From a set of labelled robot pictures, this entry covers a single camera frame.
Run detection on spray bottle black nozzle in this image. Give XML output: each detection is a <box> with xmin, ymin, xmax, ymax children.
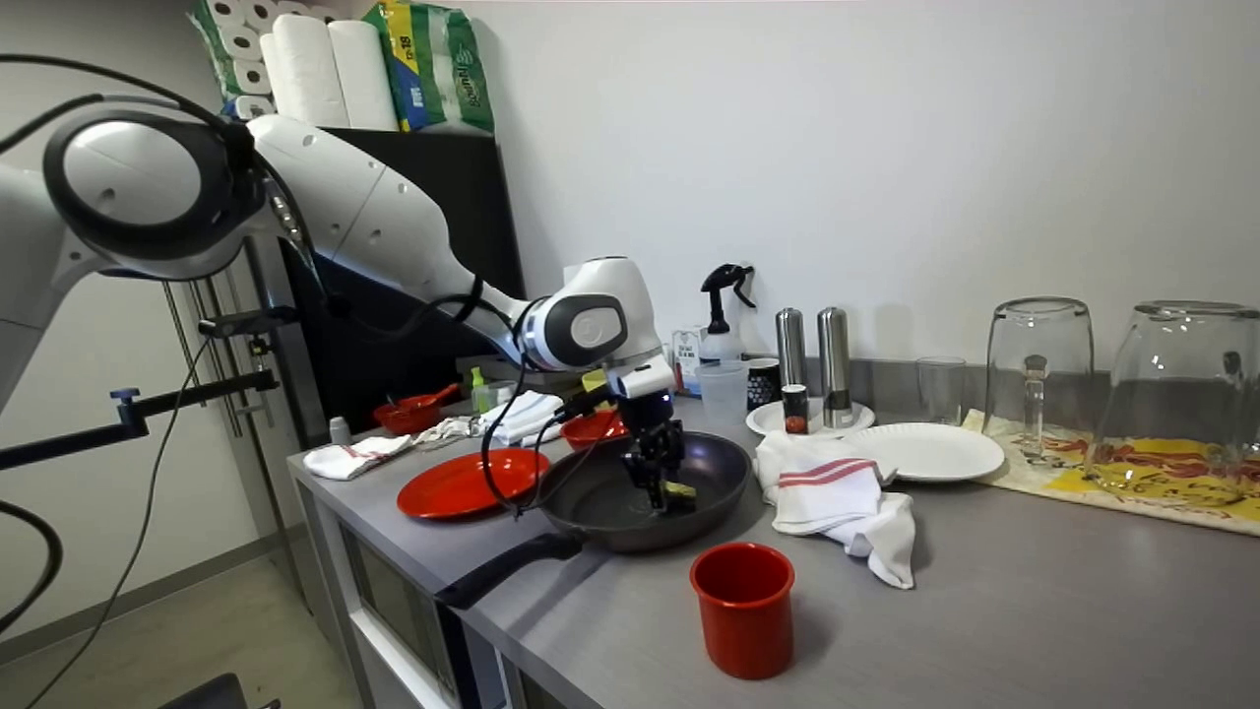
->
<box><xmin>695</xmin><ymin>260</ymin><xmax>758</xmax><ymax>401</ymax></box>

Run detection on dark frying pan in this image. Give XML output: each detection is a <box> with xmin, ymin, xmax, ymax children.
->
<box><xmin>438</xmin><ymin>430</ymin><xmax>757</xmax><ymax>612</ymax></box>

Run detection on paper towel rolls pack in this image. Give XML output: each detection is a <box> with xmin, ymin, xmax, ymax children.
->
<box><xmin>257</xmin><ymin>11</ymin><xmax>399</xmax><ymax>129</ymax></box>

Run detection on large upturned glass jar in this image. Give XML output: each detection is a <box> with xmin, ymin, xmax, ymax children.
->
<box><xmin>1100</xmin><ymin>298</ymin><xmax>1260</xmax><ymax>486</ymax></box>

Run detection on red bowl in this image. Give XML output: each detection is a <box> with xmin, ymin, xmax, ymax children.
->
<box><xmin>562</xmin><ymin>410</ymin><xmax>631</xmax><ymax>453</ymax></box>

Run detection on crumpled white cloth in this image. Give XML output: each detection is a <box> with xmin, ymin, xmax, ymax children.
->
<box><xmin>299</xmin><ymin>415</ymin><xmax>476</xmax><ymax>486</ymax></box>

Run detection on black cabinet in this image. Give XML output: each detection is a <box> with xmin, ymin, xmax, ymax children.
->
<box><xmin>281</xmin><ymin>128</ymin><xmax>529</xmax><ymax>436</ymax></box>

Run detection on small white box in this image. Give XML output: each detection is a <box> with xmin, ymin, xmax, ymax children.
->
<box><xmin>667</xmin><ymin>326</ymin><xmax>705</xmax><ymax>399</ymax></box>

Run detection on small white saucer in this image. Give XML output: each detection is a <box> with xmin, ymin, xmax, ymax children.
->
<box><xmin>745</xmin><ymin>393</ymin><xmax>878</xmax><ymax>443</ymax></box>

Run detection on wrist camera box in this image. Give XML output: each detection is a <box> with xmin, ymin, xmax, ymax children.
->
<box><xmin>601</xmin><ymin>363</ymin><xmax>678</xmax><ymax>401</ymax></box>

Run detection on white towel red stripe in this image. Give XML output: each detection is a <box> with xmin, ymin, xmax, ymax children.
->
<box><xmin>748</xmin><ymin>430</ymin><xmax>920</xmax><ymax>594</ymax></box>

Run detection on green package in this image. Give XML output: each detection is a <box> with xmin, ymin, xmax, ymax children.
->
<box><xmin>365</xmin><ymin>0</ymin><xmax>499</xmax><ymax>135</ymax></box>

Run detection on black equipment stand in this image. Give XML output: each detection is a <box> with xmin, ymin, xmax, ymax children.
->
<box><xmin>153</xmin><ymin>668</ymin><xmax>286</xmax><ymax>709</ymax></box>

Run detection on yellow patterned mat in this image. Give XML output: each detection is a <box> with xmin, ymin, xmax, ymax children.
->
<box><xmin>959</xmin><ymin>407</ymin><xmax>1260</xmax><ymax>540</ymax></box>

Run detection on clear plastic container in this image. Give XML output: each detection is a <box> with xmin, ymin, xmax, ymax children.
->
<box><xmin>745</xmin><ymin>356</ymin><xmax>786</xmax><ymax>410</ymax></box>

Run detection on patterned paper pack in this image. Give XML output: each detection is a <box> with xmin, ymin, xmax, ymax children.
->
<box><xmin>186</xmin><ymin>0</ymin><xmax>281</xmax><ymax>109</ymax></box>

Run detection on white dinner plate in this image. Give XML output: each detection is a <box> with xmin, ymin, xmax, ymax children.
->
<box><xmin>840</xmin><ymin>419</ymin><xmax>1012</xmax><ymax>489</ymax></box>

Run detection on red dinner plate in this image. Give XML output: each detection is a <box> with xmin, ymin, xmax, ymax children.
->
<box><xmin>392</xmin><ymin>445</ymin><xmax>552</xmax><ymax>523</ymax></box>

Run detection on white towel blue stripes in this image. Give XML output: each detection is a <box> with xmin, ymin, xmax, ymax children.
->
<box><xmin>480</xmin><ymin>386</ymin><xmax>581</xmax><ymax>449</ymax></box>

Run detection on steel shaker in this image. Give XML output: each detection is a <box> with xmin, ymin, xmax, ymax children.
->
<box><xmin>816</xmin><ymin>305</ymin><xmax>857</xmax><ymax>415</ymax></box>
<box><xmin>773</xmin><ymin>305</ymin><xmax>810</xmax><ymax>393</ymax></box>

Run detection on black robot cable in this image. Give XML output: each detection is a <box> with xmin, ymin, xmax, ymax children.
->
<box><xmin>476</xmin><ymin>376</ymin><xmax>596</xmax><ymax>516</ymax></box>

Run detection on red plastic utensil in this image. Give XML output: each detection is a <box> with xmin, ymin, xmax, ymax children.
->
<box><xmin>370</xmin><ymin>384</ymin><xmax>463</xmax><ymax>436</ymax></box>

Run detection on red cup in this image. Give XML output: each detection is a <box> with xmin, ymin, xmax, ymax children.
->
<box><xmin>688</xmin><ymin>540</ymin><xmax>799</xmax><ymax>684</ymax></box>

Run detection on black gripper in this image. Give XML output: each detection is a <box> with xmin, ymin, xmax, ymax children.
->
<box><xmin>617</xmin><ymin>399</ymin><xmax>691</xmax><ymax>514</ymax></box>

